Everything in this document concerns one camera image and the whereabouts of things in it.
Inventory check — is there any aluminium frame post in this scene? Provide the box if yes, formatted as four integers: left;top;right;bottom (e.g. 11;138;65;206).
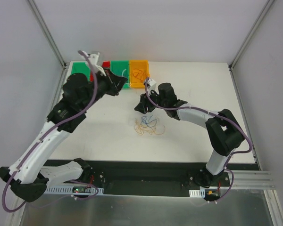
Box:
25;0;70;70
228;0;276;71

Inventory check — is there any right white cable duct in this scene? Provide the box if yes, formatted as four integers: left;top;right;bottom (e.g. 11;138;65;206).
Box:
189;189;206;198

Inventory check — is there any green bin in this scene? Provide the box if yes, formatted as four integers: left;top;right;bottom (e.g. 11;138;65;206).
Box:
70;62;91;80
110;61;130;89

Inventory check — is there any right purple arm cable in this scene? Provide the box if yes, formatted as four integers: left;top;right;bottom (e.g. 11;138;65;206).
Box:
144;79;253;205

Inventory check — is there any left white cable duct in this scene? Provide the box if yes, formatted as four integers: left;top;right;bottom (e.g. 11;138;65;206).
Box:
44;185;104;196

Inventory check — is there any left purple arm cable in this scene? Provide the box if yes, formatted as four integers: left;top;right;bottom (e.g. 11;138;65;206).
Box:
2;50;102;213

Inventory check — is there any white cable duct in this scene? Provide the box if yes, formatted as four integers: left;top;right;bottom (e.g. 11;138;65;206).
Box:
189;189;206;198
44;185;104;196

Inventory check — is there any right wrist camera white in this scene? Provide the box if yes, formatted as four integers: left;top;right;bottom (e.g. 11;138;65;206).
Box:
144;78;157;95

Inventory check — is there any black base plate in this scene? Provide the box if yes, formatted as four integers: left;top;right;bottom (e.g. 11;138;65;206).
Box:
44;160;235;196

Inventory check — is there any orange bin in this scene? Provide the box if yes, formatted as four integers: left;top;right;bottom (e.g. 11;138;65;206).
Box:
129;60;150;89

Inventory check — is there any right aluminium frame post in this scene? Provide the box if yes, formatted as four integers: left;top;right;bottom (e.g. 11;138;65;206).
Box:
228;0;276;71

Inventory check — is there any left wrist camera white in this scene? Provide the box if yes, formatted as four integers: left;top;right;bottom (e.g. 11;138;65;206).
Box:
78;50;106;76

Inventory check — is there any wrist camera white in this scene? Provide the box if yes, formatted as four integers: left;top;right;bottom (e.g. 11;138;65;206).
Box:
144;78;157;95
78;50;106;76

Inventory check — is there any left aluminium frame post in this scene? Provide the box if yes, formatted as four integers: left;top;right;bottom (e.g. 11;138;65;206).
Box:
25;0;70;70

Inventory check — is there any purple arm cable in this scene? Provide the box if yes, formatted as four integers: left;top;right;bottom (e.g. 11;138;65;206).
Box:
2;50;102;213
144;79;253;205

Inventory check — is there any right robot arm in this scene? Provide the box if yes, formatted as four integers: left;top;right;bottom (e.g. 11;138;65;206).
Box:
135;79;246;188

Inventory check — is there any red thin wire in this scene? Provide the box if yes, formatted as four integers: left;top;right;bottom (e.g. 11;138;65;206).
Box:
131;67;149;83

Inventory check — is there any red bin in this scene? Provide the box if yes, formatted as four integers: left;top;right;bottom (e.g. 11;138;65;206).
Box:
89;61;111;81

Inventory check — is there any far left green bin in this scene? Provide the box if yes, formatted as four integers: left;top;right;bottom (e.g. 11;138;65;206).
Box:
70;62;91;80

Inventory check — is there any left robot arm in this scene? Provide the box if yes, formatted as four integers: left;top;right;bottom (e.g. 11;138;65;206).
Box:
0;68;127;202

